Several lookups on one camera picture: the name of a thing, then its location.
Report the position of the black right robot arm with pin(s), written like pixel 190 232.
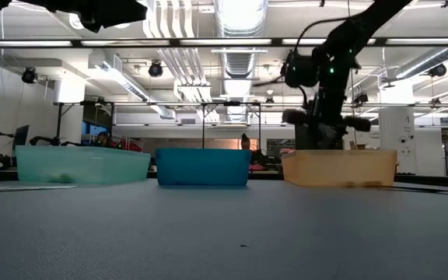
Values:
pixel 364 27

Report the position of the black ceiling spotlight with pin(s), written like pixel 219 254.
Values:
pixel 361 99
pixel 29 75
pixel 155 69
pixel 438 70

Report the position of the cardboard box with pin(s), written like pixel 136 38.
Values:
pixel 359 146

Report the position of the orange plastic bin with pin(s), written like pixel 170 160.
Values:
pixel 340 165

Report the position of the white square pillar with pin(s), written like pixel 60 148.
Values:
pixel 397 132

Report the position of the person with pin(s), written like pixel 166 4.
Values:
pixel 102 139
pixel 245 142

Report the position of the black bar with light strips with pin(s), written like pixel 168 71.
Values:
pixel 224 42

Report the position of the blue plastic bin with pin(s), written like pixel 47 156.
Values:
pixel 202 167

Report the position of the light green plastic bin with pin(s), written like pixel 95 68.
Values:
pixel 92 163

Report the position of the small dark monitor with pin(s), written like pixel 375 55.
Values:
pixel 22 134

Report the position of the white rectangular air duct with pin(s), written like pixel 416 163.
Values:
pixel 123 79

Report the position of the slanted silver air duct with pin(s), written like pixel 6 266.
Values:
pixel 430 60

